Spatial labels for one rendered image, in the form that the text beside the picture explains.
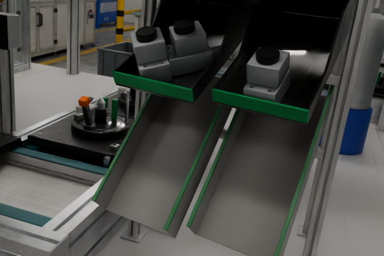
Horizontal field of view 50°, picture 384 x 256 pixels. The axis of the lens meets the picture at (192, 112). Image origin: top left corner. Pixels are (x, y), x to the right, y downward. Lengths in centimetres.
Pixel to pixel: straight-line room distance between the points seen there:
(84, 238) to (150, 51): 34
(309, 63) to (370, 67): 74
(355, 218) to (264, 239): 47
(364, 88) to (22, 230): 105
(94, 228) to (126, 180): 12
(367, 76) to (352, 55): 73
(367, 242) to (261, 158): 40
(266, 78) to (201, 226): 24
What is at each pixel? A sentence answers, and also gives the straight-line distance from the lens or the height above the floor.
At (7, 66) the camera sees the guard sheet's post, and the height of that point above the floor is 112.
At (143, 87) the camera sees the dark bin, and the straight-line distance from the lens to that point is 59.
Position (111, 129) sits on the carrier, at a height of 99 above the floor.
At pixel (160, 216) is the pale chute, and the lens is 64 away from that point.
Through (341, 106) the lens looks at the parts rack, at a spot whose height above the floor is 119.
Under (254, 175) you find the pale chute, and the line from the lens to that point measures 65.
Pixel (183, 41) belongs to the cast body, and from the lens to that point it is 58.
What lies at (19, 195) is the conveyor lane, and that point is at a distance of 88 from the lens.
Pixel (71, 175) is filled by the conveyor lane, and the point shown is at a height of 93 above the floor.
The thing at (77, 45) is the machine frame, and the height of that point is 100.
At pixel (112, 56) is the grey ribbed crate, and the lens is 282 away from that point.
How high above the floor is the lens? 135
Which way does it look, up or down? 18 degrees down
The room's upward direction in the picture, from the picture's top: 6 degrees clockwise
